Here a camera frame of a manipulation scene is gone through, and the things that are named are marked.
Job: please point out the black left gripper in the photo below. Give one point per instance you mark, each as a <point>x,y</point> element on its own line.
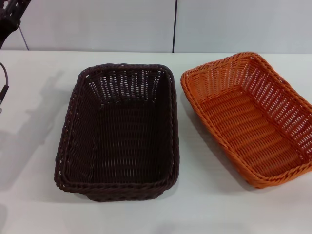
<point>8,23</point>

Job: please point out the dark brown woven basket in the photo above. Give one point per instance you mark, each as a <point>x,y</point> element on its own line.
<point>126,156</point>

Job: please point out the orange woven basket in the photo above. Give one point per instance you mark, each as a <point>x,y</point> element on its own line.
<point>253,143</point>

